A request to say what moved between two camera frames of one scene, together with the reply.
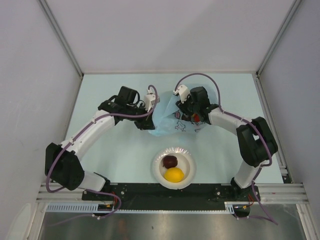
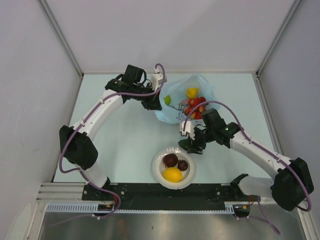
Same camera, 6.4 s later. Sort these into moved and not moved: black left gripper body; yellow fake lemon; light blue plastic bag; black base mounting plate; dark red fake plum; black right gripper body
Moved: black left gripper body; light blue plastic bag; black right gripper body
Not moved: black base mounting plate; dark red fake plum; yellow fake lemon
